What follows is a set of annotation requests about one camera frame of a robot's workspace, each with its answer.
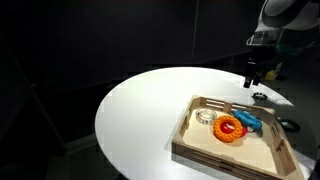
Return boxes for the wooden slatted tray box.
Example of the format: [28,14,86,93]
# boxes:
[171,94,306,180]

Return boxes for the yellow background object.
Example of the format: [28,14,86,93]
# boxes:
[264,61,283,81]

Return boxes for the black white striped ring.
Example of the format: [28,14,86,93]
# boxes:
[251,92,269,103]

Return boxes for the transparent ring with beads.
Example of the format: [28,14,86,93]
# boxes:
[195,107,218,126]

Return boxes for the orange knobby ring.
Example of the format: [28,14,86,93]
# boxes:
[212,114,244,144]

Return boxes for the red ring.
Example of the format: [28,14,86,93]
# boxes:
[220,121,250,138]

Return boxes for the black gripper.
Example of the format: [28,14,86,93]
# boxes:
[243,44,281,89]

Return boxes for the dark green ring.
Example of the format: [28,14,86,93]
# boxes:
[278,118,302,133]

